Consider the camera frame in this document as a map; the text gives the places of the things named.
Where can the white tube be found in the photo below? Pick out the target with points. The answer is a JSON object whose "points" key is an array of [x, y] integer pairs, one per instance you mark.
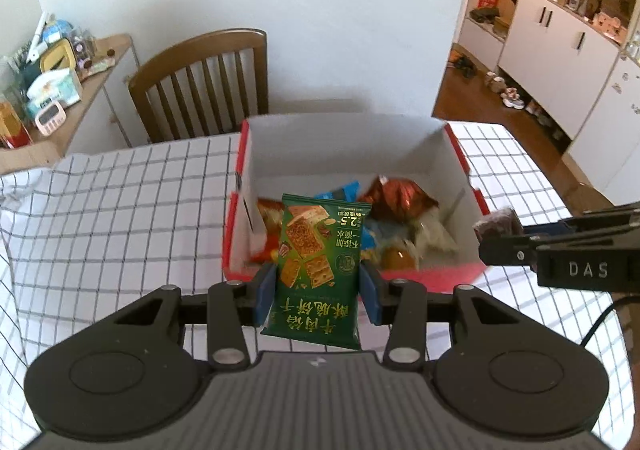
{"points": [[36, 37]]}

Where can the small brown cake packet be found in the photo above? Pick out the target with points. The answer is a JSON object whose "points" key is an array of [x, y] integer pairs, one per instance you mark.
{"points": [[495, 225]]}

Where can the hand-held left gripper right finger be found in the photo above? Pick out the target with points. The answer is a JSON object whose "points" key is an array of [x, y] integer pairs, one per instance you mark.
{"points": [[370, 295]]}

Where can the blue snack packet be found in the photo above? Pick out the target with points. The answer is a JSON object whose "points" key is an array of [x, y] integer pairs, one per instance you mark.
{"points": [[345, 191]]}

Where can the yellow clock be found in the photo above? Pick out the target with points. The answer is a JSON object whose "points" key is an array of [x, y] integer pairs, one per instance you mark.
{"points": [[57, 57]]}

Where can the orange drink bottle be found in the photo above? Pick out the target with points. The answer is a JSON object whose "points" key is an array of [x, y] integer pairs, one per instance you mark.
{"points": [[12, 127]]}

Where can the pale blue packet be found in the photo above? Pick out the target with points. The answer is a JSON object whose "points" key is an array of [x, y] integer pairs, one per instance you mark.
{"points": [[385, 232]]}

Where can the brown foil snack packet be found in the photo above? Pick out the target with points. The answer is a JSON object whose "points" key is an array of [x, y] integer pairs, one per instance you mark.
{"points": [[400, 197]]}

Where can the white shoe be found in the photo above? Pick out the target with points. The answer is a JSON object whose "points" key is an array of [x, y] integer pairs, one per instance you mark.
{"points": [[512, 98]]}

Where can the red yellow chip bag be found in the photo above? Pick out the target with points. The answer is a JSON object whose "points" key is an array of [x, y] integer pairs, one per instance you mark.
{"points": [[270, 230]]}

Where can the cream yellow packet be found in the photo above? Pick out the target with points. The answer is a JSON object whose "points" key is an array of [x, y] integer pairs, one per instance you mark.
{"points": [[435, 235]]}

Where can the green cracker packet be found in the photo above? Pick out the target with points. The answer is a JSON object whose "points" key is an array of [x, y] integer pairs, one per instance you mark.
{"points": [[315, 250]]}

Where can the wooden slat-back chair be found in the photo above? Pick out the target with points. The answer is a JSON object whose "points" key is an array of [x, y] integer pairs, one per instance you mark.
{"points": [[200, 49]]}

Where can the wooden side cabinet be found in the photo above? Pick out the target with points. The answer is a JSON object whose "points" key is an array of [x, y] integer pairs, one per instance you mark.
{"points": [[95, 94]]}

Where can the white wall cabinet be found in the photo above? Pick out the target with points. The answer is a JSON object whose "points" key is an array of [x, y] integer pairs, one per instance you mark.
{"points": [[540, 54]]}

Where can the white teal tissue pack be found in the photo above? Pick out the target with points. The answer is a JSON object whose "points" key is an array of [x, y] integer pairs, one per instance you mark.
{"points": [[55, 87]]}

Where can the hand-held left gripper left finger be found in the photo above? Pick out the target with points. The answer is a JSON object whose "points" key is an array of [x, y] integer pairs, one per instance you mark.
{"points": [[265, 295]]}

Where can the white black checked tablecloth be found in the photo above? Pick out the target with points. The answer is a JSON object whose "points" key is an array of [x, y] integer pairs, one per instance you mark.
{"points": [[125, 210]]}

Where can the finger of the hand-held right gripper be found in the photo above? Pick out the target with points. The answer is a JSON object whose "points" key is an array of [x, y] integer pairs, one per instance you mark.
{"points": [[505, 250], [600, 217]]}

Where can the white pink timer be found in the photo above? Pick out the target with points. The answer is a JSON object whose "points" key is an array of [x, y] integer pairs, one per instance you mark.
{"points": [[50, 117]]}

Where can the red cardboard box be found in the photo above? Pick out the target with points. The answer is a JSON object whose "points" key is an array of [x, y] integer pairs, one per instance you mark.
{"points": [[350, 149]]}

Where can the orange snack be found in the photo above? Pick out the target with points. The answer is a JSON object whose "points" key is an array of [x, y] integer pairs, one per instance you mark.
{"points": [[397, 260]]}

